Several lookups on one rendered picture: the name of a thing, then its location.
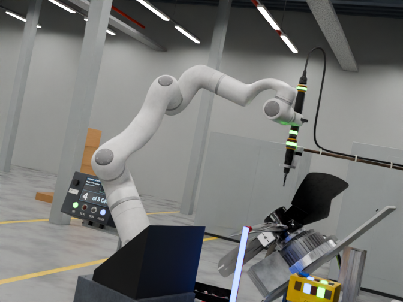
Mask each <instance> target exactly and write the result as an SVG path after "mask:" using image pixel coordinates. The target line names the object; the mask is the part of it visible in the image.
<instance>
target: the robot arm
mask: <svg viewBox="0 0 403 302"><path fill-rule="evenodd" d="M202 88H203V89H206V90H208V91H210V92H212V93H215V94H217V95H219V96H221V97H223V98H225V99H227V100H229V101H231V102H233V103H235V104H238V105H240V106H243V107H246V106H248V105H249V104H250V103H251V101H252V100H253V99H254V98H255V97H256V96H257V95H258V94H259V93H260V92H262V91H264V90H268V89H273V90H275V91H277V93H276V95H275V97H274V98H272V99H269V100H267V101H266V102H265V104H264V106H263V114H264V116H265V117H266V118H267V119H269V120H272V121H274V122H276V123H278V124H280V125H292V126H302V124H303V123H304V122H305V123H308V120H307V119H303V115H301V114H299V113H297V112H294V110H293V109H292V105H293V103H294V100H295V99H296V97H297V89H296V88H295V87H293V86H291V85H289V84H288V83H285V82H283V81H280V80H277V79H273V78H267V79H263V80H260V81H257V82H255V83H253V84H245V83H242V82H240V81H238V80H236V79H234V78H232V77H230V76H228V75H226V74H224V73H221V72H219V71H217V70H215V69H213V68H211V67H209V66H206V65H195V66H193V67H191V68H188V69H187V70H186V71H185V72H184V73H183V74H182V75H181V77H180V78H179V80H178V81H177V80H176V79H175V78H174V77H172V76H170V75H161V76H159V77H158V78H157V79H155V81H154V82H153V83H152V84H151V86H150V88H149V90H148V93H147V95H146V98H145V101H144V103H143V106H142V108H141V110H140V111H139V113H138V115H137V116H136V117H135V118H134V120H133V121H132V122H131V123H130V125H129V126H128V127H127V128H126V129H125V130H124V131H123V132H122V133H120V134H119V135H117V136H116V137H114V138H112V139H111V140H109V141H107V142H106V143H104V144H103V145H102V146H100V147H99V148H98V149H97V150H96V151H95V153H94V154H93V156H92V159H91V165H92V169H93V171H94V173H95V174H96V175H97V177H98V179H99V180H100V182H101V184H102V186H103V189H104V191H105V194H106V201H107V205H108V207H109V210H110V212H111V215H112V218H113V221H114V223H115V226H116V229H117V231H118V234H119V236H120V239H121V242H122V247H123V246H124V245H126V244H127V243H128V242H129V241H130V240H132V239H133V238H134V237H135V236H136V235H138V234H139V233H140V232H142V231H143V230H144V229H145V228H146V227H148V226H149V225H151V223H150V221H149V219H148V216H147V214H146V212H145V209H144V207H143V204H142V202H141V200H140V197H139V195H138V193H137V189H136V186H135V184H134V181H133V178H132V176H131V173H130V171H129V169H128V167H127V165H126V163H125V161H126V159H127V158H128V157H129V156H130V154H132V153H133V152H135V151H136V150H139V149H140V148H142V147H143V146H144V145H145V144H146V143H147V142H148V141H149V140H150V139H151V137H152V136H153V135H154V134H155V132H156V131H157V129H158V128H159V126H160V124H161V121H162V119H163V116H164V114H166V115H168V116H174V115H177V114H179V113H180V112H182V111H183V110H184V109H185V108H186V107H187V106H188V104H189V103H190V102H191V100H192V98H193V97H194V95H195V94H196V93H197V91H198V90H199V89H202Z"/></svg>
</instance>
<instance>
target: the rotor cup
mask: <svg viewBox="0 0 403 302"><path fill-rule="evenodd" d="M283 208H285V207H284V206H283V207H279V208H277V209H276V210H274V211H273V212H272V213H270V214H269V215H268V216H267V217H266V218H265V219H264V223H266V222H267V223H268V222H273V223H276V222H278V223H279V224H281V225H286V226H288V228H287V230H283V231H278V232H271V233H272V234H273V235H277V236H278V237H279V239H277V241H276V244H277V246H280V245H281V244H282V242H283V241H284V240H285V239H286V238H287V237H289V236H290V235H292V234H293V233H294V232H296V231H298V230H300V229H303V228H304V226H303V225H302V224H298V225H296V226H295V225H294V223H293V222H294V220H293V219H292V218H290V217H288V216H286V215H285V214H284V212H285V210H287V209H286V208H285V210H284V209H283ZM271 215H272V217H273V218H274V219H275V221H273V219H272V218H271Z"/></svg>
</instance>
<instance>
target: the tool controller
mask: <svg viewBox="0 0 403 302"><path fill-rule="evenodd" d="M83 189H85V190H88V191H92V192H91V196H90V198H89V201H88V203H87V202H85V201H80V200H79V198H80V196H81V193H82V190H83ZM75 202H78V204H79V205H78V207H77V208H74V207H73V204H74V203H75ZM84 204H86V205H87V206H88V208H87V209H86V210H82V206H83V205H84ZM93 207H96V208H97V211H96V212H95V213H92V212H91V208H93ZM102 209H104V210H106V214H105V215H104V216H102V215H101V214H100V211H101V210H102ZM61 212H62V213H65V214H67V215H70V216H72V217H74V218H78V219H82V220H83V219H84V220H87V221H89V223H88V225H90V226H92V224H93V222H95V223H97V224H99V228H100V229H103V226H104V225H105V226H108V227H112V228H116V226H115V223H114V221H113V218H112V215H111V212H110V210H109V207H108V205H107V201H106V194H105V191H104V189H103V186H102V184H101V182H100V180H99V179H98V177H97V176H94V175H91V174H86V173H81V172H78V171H75V173H74V176H73V179H72V181H71V184H70V187H69V189H68V192H67V194H66V197H65V199H64V202H63V205H62V207H61Z"/></svg>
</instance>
